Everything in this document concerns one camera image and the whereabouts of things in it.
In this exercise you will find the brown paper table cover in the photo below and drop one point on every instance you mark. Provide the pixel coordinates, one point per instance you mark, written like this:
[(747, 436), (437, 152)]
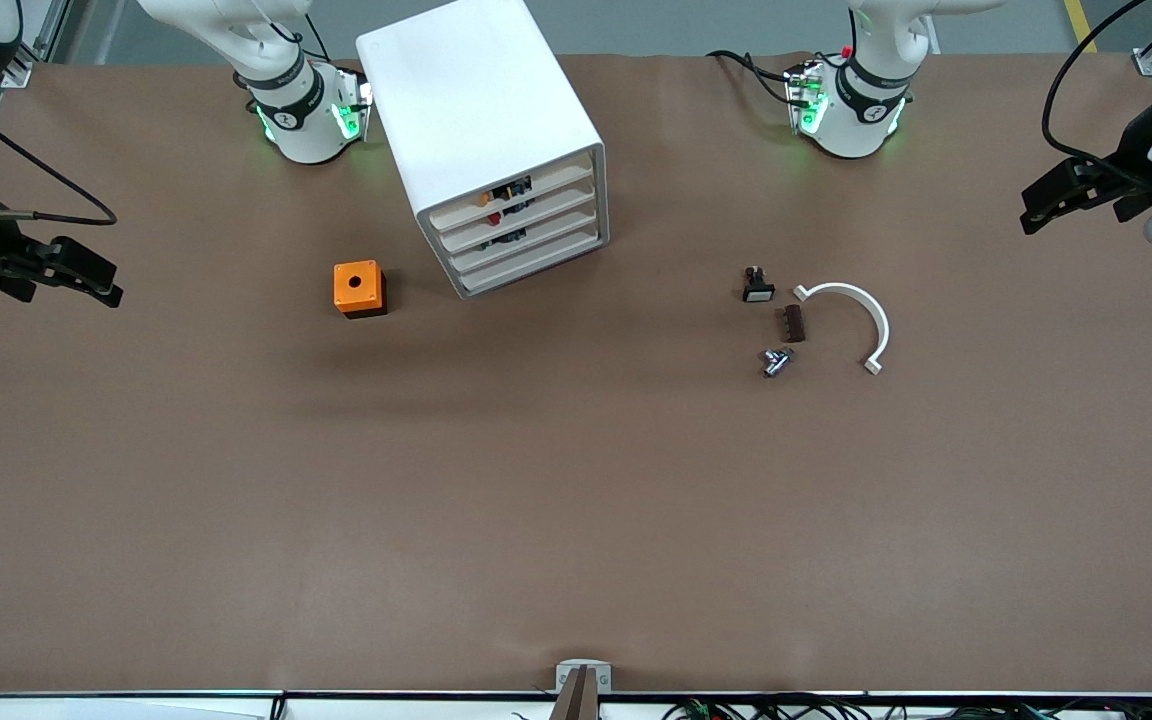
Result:
[(576, 520)]

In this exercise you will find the white table edge frame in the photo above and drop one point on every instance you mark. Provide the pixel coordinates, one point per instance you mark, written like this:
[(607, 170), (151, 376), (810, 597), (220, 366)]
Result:
[(136, 708)]

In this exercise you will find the white plastic drawer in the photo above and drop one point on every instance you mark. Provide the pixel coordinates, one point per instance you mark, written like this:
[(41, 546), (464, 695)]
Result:
[(561, 248), (556, 182), (561, 226), (561, 203)]

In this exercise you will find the brown terminal block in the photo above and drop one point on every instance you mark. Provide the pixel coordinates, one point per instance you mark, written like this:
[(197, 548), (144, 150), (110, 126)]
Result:
[(795, 324)]

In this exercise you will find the silver metal key switch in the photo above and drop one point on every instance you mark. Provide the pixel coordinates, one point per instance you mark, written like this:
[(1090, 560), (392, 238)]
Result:
[(776, 361)]

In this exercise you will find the black yellow button switch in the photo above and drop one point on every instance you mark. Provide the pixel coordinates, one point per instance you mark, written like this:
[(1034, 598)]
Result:
[(514, 187)]

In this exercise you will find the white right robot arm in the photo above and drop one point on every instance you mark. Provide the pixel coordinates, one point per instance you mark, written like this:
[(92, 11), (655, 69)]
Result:
[(301, 115)]

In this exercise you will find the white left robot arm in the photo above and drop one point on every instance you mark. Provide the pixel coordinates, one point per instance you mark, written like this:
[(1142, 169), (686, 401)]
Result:
[(861, 110)]

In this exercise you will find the white curved plastic bracket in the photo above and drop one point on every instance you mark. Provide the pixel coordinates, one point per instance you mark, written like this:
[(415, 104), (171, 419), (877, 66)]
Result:
[(871, 310)]

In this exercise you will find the brown camera support bar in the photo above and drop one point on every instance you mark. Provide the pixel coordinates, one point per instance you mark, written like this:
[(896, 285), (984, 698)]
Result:
[(576, 700)]

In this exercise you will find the black white push button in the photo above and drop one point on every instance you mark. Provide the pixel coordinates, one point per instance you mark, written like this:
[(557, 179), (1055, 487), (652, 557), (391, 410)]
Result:
[(758, 290)]

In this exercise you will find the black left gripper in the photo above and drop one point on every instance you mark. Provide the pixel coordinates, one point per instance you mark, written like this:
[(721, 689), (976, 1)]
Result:
[(1133, 150)]

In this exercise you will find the grey metal mount bracket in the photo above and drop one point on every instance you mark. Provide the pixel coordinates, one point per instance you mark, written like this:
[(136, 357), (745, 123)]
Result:
[(568, 672)]

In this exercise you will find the white drawer cabinet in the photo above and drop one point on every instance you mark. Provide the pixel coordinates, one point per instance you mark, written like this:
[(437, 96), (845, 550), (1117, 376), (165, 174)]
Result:
[(476, 100)]

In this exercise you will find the orange button enclosure box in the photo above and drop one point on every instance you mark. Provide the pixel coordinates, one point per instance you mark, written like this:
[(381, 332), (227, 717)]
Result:
[(356, 285)]

